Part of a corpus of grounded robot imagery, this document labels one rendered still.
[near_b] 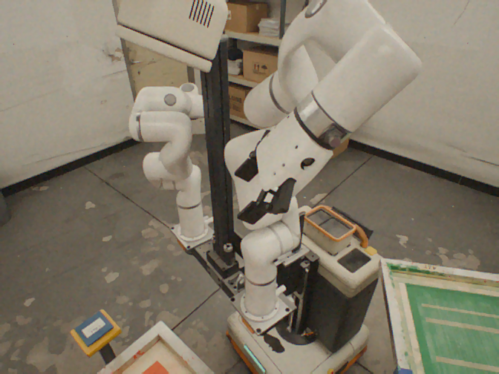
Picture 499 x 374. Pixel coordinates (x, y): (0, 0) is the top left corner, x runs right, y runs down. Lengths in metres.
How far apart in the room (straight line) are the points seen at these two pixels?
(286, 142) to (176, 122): 0.53
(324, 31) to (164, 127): 0.58
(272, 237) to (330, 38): 0.56
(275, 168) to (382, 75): 0.16
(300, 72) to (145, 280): 2.38
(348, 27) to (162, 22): 0.35
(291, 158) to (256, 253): 0.48
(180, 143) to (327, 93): 0.59
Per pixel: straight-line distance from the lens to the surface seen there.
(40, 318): 2.84
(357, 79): 0.39
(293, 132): 0.43
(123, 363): 1.25
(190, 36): 0.69
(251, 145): 0.70
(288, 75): 0.53
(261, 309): 1.05
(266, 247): 0.86
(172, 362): 1.25
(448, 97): 4.02
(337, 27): 0.44
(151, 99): 1.02
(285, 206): 0.41
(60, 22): 4.06
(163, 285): 2.68
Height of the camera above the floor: 2.05
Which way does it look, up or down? 37 degrees down
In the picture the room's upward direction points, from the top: straight up
